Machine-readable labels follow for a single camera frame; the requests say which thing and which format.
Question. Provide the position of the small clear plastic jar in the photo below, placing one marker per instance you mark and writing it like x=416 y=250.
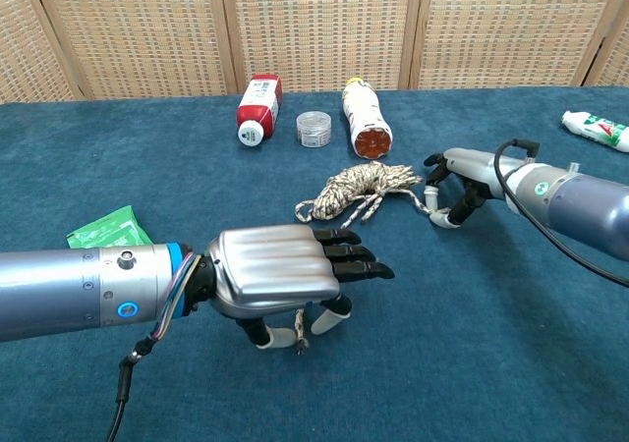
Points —
x=313 y=128

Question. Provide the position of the white bottle with yellow cap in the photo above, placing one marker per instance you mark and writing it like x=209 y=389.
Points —
x=366 y=118

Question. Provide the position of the red bottle with white cap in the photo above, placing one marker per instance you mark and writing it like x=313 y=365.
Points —
x=258 y=108

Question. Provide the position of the blue table cloth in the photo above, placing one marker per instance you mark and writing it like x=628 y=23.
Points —
x=442 y=363

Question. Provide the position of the white and green tube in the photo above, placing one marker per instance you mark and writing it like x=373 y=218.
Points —
x=597 y=128

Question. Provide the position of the green sachet packet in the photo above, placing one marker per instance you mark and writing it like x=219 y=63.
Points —
x=110 y=228

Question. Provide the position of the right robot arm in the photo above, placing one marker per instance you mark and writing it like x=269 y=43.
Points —
x=570 y=201

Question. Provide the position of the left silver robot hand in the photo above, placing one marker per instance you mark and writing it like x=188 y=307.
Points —
x=275 y=265

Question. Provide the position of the woven folding screen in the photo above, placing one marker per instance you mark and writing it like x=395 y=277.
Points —
x=314 y=29

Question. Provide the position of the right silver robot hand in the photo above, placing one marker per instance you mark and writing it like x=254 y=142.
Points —
x=467 y=172

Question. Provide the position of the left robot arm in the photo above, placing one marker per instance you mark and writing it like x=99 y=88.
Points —
x=83 y=290

